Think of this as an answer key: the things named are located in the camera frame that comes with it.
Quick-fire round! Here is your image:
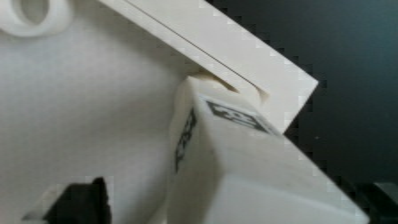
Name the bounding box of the white desk top tray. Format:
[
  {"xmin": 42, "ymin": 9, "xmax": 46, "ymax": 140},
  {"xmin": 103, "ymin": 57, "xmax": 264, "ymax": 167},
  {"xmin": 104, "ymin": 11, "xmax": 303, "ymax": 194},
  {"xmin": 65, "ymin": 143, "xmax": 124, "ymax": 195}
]
[{"xmin": 0, "ymin": 0, "xmax": 200, "ymax": 224}]

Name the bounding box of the white desk leg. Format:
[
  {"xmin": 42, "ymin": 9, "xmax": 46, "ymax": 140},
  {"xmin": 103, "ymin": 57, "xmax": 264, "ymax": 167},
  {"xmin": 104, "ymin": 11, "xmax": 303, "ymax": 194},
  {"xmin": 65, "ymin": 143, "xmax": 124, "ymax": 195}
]
[{"xmin": 165, "ymin": 76, "xmax": 369, "ymax": 224}]

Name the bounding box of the white U-shaped obstacle fence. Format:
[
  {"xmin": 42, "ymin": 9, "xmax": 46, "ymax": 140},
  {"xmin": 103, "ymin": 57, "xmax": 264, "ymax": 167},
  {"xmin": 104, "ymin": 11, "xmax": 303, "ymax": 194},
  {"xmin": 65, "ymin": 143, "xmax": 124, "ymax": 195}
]
[{"xmin": 126, "ymin": 0, "xmax": 319, "ymax": 134}]

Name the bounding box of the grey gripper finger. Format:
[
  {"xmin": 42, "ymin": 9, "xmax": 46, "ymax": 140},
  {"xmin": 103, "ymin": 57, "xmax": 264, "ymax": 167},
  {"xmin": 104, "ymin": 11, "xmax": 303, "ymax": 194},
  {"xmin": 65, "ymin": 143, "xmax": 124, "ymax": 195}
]
[{"xmin": 19, "ymin": 177, "xmax": 112, "ymax": 224}]

